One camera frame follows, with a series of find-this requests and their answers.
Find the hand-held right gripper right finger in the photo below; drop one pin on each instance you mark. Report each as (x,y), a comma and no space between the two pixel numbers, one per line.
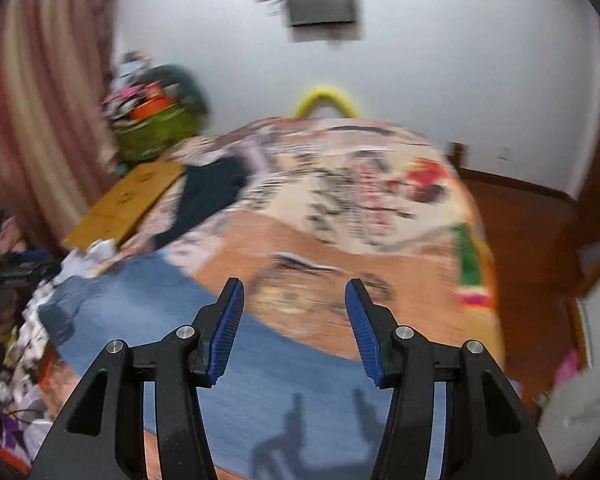
(362,335)

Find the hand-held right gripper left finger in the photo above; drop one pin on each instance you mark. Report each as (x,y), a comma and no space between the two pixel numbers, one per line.
(225,335)

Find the blue denim pants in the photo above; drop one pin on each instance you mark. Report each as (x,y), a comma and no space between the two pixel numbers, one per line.
(290,365)

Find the white crumpled cloth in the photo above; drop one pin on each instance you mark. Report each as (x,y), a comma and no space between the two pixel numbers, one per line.
(100,250)

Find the wooden lap desk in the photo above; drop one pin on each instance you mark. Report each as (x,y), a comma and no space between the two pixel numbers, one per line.
(120,200)

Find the dark navy cloth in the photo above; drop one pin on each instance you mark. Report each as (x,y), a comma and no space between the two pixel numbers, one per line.
(205,200)

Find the bed with printed cover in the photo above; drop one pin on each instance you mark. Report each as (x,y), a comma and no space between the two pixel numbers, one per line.
(330,200)

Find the striped pink curtain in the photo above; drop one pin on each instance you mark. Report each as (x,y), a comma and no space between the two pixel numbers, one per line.
(40,110)

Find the green fabric storage box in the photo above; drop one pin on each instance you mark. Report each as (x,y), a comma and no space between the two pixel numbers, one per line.
(155,132)

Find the pile of clothes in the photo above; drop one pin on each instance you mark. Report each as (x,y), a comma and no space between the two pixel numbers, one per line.
(122,95)

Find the orange box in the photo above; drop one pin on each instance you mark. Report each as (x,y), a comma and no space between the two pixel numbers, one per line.
(150,107)

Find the yellow curved bed headboard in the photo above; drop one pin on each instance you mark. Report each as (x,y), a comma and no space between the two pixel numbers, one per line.
(325,91)

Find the grey long pillow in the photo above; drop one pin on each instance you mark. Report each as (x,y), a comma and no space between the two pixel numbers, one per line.
(190,85)

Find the wooden bed post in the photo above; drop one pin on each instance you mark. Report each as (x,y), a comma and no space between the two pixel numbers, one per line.
(457,155)

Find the white wall socket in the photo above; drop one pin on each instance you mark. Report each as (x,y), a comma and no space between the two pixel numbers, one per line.
(503,153)

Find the small black wall monitor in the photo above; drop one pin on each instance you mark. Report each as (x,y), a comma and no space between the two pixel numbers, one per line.
(320,5)

